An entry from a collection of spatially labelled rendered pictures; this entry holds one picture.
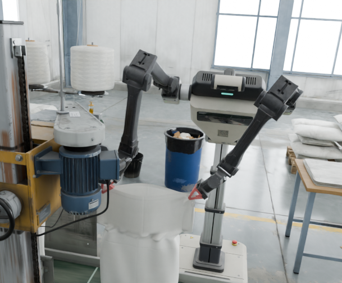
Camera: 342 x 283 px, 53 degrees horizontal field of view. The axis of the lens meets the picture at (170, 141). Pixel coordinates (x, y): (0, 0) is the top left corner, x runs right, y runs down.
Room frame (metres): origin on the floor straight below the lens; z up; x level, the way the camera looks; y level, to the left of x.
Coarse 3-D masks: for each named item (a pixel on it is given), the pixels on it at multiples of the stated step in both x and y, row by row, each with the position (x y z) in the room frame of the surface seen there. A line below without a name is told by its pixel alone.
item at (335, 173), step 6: (306, 162) 2.69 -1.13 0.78; (312, 162) 2.69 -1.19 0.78; (318, 162) 2.70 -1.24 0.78; (324, 162) 2.71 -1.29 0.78; (330, 162) 2.72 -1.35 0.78; (336, 162) 2.73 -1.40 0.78; (312, 168) 2.55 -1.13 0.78; (318, 168) 2.56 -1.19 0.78; (324, 168) 2.57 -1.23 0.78; (330, 168) 2.57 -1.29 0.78; (336, 168) 2.58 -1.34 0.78; (318, 174) 2.44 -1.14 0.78; (324, 174) 2.45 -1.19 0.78; (330, 174) 2.45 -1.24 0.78; (336, 174) 2.46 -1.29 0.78; (318, 180) 2.32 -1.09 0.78; (324, 180) 2.33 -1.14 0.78; (330, 180) 2.33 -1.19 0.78; (336, 180) 2.34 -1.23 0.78
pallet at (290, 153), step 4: (288, 148) 5.00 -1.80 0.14; (288, 152) 4.92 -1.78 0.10; (292, 152) 4.85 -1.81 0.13; (288, 156) 5.04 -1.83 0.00; (292, 156) 4.66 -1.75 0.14; (288, 160) 4.78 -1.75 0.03; (292, 160) 4.52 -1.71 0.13; (328, 160) 4.58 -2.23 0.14; (332, 160) 4.59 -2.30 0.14; (292, 164) 4.40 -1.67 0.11; (292, 168) 4.34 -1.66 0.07; (296, 168) 4.33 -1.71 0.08; (292, 172) 4.34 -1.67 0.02; (296, 172) 4.33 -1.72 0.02
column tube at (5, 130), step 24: (0, 24) 1.10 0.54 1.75; (0, 48) 1.10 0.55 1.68; (0, 72) 1.10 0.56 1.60; (0, 96) 1.10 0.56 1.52; (0, 120) 1.10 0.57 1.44; (0, 144) 1.10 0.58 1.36; (0, 168) 1.11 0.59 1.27; (24, 168) 1.15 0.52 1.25; (24, 240) 1.12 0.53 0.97; (0, 264) 1.11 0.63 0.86; (24, 264) 1.10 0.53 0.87
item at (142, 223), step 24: (120, 192) 1.45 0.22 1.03; (144, 192) 1.55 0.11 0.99; (168, 192) 1.51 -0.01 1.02; (120, 216) 1.44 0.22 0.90; (144, 216) 1.41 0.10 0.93; (168, 216) 1.45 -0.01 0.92; (192, 216) 1.46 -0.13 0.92; (120, 240) 1.43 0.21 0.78; (144, 240) 1.42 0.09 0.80; (168, 240) 1.42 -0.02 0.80; (120, 264) 1.42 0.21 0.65; (144, 264) 1.40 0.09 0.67; (168, 264) 1.40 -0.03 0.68
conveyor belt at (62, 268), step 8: (56, 264) 1.73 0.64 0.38; (64, 264) 1.73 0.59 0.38; (72, 264) 1.74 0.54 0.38; (80, 264) 1.74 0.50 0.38; (56, 272) 1.66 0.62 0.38; (64, 272) 1.66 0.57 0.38; (72, 272) 1.67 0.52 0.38; (80, 272) 1.67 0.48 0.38; (88, 272) 1.68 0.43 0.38; (96, 272) 1.68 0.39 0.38; (56, 280) 1.59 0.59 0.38; (64, 280) 1.60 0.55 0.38; (72, 280) 1.60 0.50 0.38; (80, 280) 1.61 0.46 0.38; (88, 280) 1.61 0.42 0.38; (96, 280) 1.61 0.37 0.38
